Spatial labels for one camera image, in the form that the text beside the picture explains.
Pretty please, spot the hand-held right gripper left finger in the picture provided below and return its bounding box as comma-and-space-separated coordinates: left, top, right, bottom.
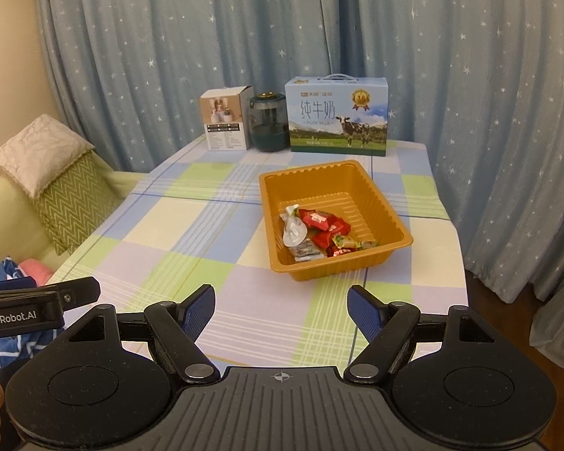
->
42, 284, 219, 384

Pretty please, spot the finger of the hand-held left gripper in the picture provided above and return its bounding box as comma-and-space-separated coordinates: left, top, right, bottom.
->
40, 276, 100, 312
0, 279, 38, 293

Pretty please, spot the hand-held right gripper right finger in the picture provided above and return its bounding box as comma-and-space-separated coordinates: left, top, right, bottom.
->
345, 284, 522, 384

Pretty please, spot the pile of snacks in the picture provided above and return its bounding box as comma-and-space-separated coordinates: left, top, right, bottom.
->
278, 204, 379, 261

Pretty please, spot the orange plastic tray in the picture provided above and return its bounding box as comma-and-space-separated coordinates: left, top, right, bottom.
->
258, 160, 414, 283

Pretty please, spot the blue patterned cloth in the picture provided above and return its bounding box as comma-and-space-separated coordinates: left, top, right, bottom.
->
0, 256, 52, 372

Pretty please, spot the pink cloth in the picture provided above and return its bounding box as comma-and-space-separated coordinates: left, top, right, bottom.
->
19, 258, 53, 279

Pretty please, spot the light green sofa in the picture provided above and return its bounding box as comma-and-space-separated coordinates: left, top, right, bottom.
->
0, 169, 149, 283

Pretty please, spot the checked tablecloth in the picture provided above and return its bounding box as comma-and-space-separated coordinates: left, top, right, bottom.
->
44, 132, 468, 367

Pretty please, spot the green chevron pillow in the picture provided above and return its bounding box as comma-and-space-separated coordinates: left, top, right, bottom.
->
33, 153, 123, 257

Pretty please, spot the beige crinkled pillow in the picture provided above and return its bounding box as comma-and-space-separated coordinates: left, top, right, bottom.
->
0, 114, 95, 198

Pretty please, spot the small white product box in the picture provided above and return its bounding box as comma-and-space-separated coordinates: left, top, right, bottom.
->
199, 85, 255, 152

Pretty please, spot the grey-blue fabric cover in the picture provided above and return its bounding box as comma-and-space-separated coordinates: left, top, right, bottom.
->
531, 263, 564, 369

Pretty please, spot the dark green glass jar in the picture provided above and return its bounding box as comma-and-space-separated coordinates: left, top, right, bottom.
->
249, 91, 290, 152

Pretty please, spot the blue star curtain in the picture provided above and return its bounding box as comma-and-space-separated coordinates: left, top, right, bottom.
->
33, 0, 353, 174
338, 0, 564, 301

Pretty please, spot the milk carton box with handle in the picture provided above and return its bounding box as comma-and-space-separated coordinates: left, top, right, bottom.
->
284, 74, 390, 158

